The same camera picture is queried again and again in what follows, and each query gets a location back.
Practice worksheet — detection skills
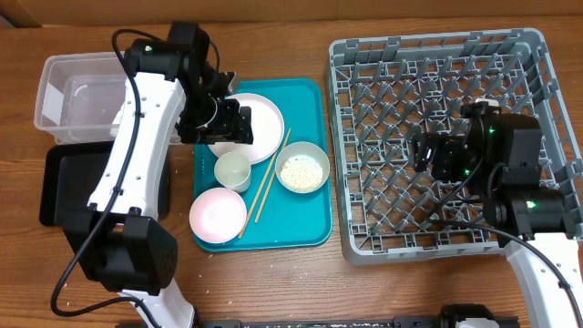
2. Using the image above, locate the white cup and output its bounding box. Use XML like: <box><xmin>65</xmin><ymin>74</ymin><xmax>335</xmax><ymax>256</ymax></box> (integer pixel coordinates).
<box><xmin>214</xmin><ymin>151</ymin><xmax>251</xmax><ymax>193</ymax></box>

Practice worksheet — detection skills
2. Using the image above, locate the grey rice bowl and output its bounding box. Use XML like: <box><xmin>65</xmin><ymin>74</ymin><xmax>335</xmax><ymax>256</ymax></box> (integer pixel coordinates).
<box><xmin>275</xmin><ymin>141</ymin><xmax>330</xmax><ymax>194</ymax></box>

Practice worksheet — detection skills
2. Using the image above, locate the white rice pile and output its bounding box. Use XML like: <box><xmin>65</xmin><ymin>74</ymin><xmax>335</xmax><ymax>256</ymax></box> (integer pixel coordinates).
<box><xmin>280</xmin><ymin>155</ymin><xmax>323</xmax><ymax>192</ymax></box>

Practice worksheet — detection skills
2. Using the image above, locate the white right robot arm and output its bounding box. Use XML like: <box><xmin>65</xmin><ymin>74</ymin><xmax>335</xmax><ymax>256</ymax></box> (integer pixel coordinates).
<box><xmin>412</xmin><ymin>100</ymin><xmax>582</xmax><ymax>327</ymax></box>

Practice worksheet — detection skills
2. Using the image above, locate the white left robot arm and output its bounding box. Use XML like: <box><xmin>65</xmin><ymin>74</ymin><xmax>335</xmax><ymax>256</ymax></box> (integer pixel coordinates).
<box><xmin>62</xmin><ymin>22</ymin><xmax>253</xmax><ymax>327</ymax></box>

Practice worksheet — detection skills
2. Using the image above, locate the grey dishwasher rack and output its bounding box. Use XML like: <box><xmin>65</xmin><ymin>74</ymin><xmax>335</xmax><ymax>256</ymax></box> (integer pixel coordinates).
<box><xmin>328</xmin><ymin>28</ymin><xmax>582</xmax><ymax>265</ymax></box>

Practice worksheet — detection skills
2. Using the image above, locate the clear plastic waste bin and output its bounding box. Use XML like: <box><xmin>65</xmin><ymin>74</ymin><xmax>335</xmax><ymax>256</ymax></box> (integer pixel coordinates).
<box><xmin>33</xmin><ymin>51</ymin><xmax>183</xmax><ymax>146</ymax></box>

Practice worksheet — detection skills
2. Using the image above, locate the large pink plate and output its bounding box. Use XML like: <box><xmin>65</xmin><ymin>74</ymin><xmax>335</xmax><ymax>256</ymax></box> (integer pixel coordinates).
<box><xmin>209</xmin><ymin>93</ymin><xmax>284</xmax><ymax>165</ymax></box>

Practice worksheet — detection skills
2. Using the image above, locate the wooden chopstick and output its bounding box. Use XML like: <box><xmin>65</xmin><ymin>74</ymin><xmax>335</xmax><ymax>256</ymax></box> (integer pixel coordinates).
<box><xmin>238</xmin><ymin>128</ymin><xmax>292</xmax><ymax>239</ymax></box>
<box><xmin>254</xmin><ymin>153</ymin><xmax>278</xmax><ymax>223</ymax></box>

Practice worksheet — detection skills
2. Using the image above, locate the small pink plate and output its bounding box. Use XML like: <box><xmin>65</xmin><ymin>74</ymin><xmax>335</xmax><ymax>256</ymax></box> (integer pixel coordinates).
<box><xmin>189</xmin><ymin>188</ymin><xmax>247</xmax><ymax>244</ymax></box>

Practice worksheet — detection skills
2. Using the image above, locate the teal serving tray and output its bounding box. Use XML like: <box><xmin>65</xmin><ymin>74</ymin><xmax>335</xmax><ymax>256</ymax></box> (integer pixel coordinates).
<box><xmin>194</xmin><ymin>78</ymin><xmax>333</xmax><ymax>252</ymax></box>

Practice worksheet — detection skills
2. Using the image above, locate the black plastic tray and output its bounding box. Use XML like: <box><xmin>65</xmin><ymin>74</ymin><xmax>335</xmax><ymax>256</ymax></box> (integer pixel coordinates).
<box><xmin>38</xmin><ymin>140</ymin><xmax>171</xmax><ymax>228</ymax></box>

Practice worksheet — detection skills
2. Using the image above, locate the black rail bar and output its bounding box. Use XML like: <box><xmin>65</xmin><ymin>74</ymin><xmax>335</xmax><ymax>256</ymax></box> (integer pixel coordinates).
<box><xmin>198</xmin><ymin>303</ymin><xmax>520</xmax><ymax>328</ymax></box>

